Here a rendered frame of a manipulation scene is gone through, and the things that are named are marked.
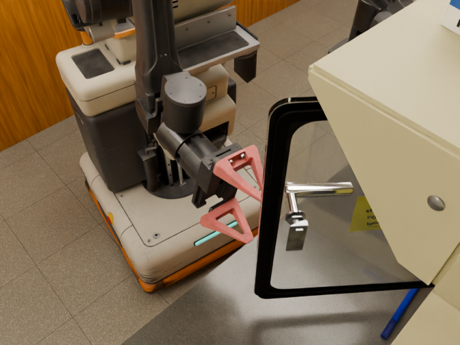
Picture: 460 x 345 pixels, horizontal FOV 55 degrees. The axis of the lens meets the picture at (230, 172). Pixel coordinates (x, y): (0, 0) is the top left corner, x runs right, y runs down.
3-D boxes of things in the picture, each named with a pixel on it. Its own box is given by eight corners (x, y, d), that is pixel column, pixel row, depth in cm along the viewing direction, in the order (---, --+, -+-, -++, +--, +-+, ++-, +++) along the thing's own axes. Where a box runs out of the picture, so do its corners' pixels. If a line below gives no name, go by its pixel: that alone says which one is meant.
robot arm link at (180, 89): (184, 99, 75) (135, 110, 71) (190, 42, 66) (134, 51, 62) (215, 150, 69) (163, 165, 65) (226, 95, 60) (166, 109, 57)
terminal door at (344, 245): (440, 286, 72) (593, 90, 42) (253, 297, 71) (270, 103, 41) (439, 282, 72) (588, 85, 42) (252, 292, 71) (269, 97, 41)
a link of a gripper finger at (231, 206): (240, 234, 58) (197, 185, 62) (229, 261, 63) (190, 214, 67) (276, 211, 62) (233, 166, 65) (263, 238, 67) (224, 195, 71)
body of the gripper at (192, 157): (209, 168, 58) (176, 131, 60) (198, 212, 65) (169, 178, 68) (246, 149, 61) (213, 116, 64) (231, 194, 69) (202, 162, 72)
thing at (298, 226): (302, 252, 57) (309, 228, 53) (285, 253, 57) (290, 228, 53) (300, 239, 59) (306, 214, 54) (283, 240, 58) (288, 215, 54)
